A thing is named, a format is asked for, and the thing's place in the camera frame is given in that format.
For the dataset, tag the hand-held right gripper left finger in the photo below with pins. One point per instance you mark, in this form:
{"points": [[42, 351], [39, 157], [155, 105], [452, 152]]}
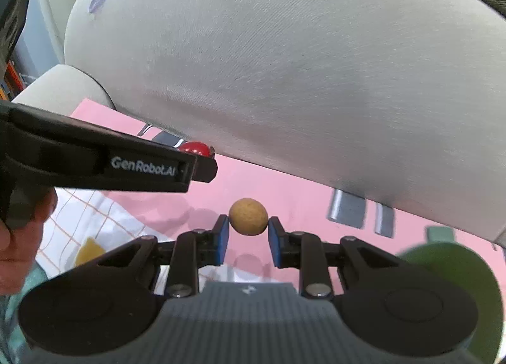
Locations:
{"points": [[223, 243]]}

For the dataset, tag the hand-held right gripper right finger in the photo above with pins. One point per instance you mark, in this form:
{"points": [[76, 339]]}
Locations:
{"points": [[274, 245]]}

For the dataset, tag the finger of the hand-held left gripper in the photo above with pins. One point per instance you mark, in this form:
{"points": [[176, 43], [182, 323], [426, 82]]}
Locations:
{"points": [[205, 168]]}

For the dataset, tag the small red tomato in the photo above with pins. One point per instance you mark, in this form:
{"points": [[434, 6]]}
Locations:
{"points": [[193, 148]]}

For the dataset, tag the brown longan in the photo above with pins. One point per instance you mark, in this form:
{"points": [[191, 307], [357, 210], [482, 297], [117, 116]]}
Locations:
{"points": [[248, 217]]}

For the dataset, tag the green colander bowl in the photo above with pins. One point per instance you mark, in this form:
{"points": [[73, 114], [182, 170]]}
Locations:
{"points": [[454, 269]]}

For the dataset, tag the person's left hand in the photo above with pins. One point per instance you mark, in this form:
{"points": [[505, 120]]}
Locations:
{"points": [[23, 253]]}

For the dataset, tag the pink checked printed cloth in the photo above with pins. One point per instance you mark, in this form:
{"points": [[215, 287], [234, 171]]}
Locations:
{"points": [[276, 190]]}

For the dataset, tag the black box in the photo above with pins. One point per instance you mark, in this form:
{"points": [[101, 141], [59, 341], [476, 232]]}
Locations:
{"points": [[14, 8]]}

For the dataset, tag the person's teal clothing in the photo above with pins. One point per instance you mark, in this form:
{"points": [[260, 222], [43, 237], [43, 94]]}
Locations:
{"points": [[8, 328]]}

